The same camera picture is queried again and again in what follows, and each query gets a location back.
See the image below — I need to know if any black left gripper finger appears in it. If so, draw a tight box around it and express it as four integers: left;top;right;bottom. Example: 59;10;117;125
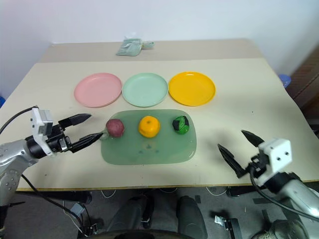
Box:
71;132;104;153
59;114;92;128

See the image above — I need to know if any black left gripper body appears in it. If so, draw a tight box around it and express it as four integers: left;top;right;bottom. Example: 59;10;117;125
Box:
46;121;75;154

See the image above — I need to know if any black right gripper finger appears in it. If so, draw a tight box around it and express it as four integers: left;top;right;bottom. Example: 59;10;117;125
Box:
241;129;265;148
217;143;248;179

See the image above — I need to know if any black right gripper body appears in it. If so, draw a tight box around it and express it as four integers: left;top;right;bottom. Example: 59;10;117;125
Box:
246;152;270;179

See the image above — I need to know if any dark red round fruit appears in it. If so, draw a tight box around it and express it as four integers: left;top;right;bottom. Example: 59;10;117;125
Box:
106;119;125;138

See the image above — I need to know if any pink round plate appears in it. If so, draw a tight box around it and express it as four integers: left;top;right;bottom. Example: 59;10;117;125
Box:
74;73;123;109

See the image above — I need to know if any green black ball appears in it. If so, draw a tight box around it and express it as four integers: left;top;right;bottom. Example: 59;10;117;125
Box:
172;115;191;135

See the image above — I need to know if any orange mandarin fruit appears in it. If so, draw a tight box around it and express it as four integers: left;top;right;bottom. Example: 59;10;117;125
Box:
138;116;160;138

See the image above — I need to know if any light green round plate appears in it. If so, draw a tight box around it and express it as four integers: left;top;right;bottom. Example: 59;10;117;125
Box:
122;72;169;108

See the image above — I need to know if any yellow round plate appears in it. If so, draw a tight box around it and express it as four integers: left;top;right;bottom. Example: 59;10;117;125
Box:
168;71;217;107

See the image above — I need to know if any translucent green cutting board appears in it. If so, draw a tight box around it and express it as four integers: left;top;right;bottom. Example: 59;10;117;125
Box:
100;109;197;166

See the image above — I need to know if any blue round container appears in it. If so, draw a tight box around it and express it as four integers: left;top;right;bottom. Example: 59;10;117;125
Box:
278;74;293;88

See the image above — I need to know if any grey mesh object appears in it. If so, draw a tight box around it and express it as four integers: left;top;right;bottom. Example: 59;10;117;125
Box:
251;219;310;239

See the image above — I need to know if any small grey box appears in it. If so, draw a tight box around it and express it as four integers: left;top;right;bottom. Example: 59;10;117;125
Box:
70;202;86;218

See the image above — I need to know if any dark rounded shape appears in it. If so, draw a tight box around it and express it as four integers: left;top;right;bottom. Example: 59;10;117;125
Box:
174;195;209;239

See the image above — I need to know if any brown wooden cabinet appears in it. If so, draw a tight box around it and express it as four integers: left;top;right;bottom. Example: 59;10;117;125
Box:
286;44;319;119

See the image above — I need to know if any green plastic packet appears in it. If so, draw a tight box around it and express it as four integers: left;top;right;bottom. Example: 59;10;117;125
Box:
115;37;144;57

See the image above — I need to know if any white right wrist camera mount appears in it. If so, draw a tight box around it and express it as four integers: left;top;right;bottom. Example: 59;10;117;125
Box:
256;138;292;187

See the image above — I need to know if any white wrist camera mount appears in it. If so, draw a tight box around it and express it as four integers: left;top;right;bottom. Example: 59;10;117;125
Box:
30;107;54;157
256;138;292;187

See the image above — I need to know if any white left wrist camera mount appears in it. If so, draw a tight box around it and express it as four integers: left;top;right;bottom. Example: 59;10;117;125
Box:
30;107;54;157

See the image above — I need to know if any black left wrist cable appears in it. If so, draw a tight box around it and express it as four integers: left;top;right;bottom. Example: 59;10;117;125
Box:
0;106;39;135

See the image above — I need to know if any black cable under left arm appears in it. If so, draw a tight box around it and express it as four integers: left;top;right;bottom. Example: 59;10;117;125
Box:
21;173;87;237

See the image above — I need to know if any black metal floor bracket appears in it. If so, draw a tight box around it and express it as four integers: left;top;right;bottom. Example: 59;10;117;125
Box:
213;215;240;239

